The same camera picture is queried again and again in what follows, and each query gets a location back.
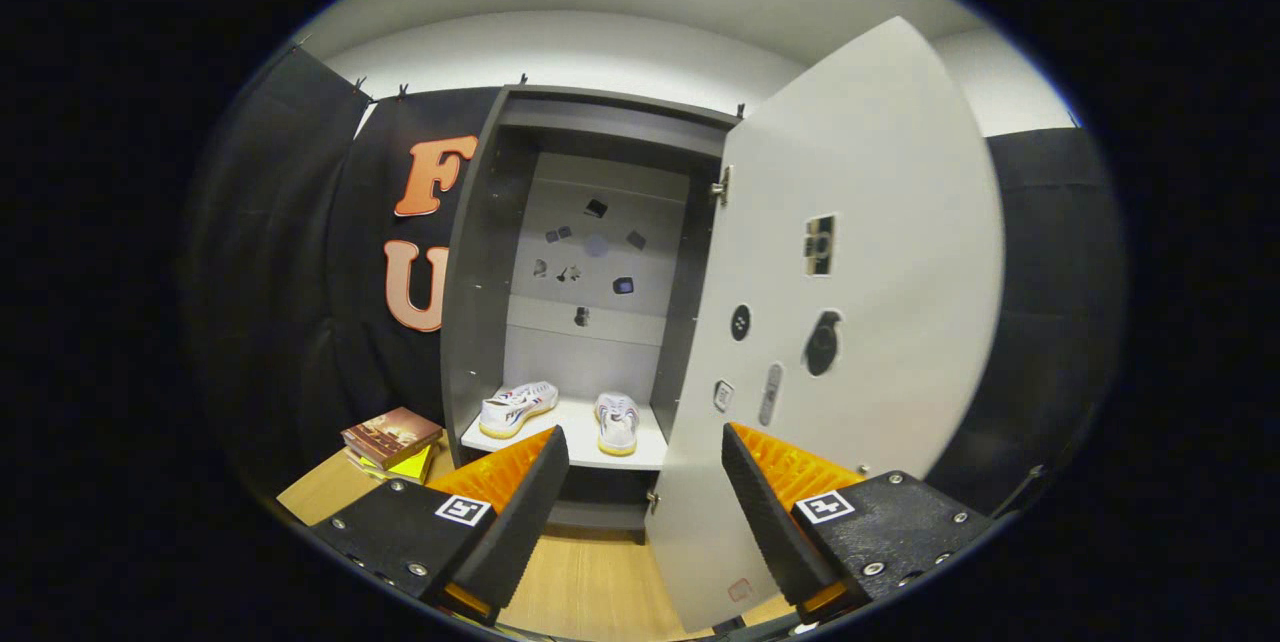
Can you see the yellow book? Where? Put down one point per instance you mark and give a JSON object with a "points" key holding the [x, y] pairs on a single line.
{"points": [[412, 467]]}

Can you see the white cabinet shelf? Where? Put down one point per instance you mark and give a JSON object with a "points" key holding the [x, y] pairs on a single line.
{"points": [[575, 432]]}

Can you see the beige shoe cabinet door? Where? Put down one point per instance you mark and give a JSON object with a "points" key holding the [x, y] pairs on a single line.
{"points": [[900, 222]]}

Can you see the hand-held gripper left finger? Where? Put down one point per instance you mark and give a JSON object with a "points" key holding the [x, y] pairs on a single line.
{"points": [[520, 532]]}

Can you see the brown book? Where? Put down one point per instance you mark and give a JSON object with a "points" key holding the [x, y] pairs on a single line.
{"points": [[392, 434]]}

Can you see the white shoe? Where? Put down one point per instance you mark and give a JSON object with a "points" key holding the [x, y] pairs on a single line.
{"points": [[515, 409], [617, 422]]}

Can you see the dark grey shoe cabinet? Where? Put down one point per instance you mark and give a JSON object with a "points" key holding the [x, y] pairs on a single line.
{"points": [[475, 322]]}

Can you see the black backdrop cloth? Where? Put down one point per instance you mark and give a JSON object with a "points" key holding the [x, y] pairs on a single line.
{"points": [[300, 272]]}

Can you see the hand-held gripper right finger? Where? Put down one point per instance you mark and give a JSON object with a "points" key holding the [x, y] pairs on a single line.
{"points": [[772, 522]]}

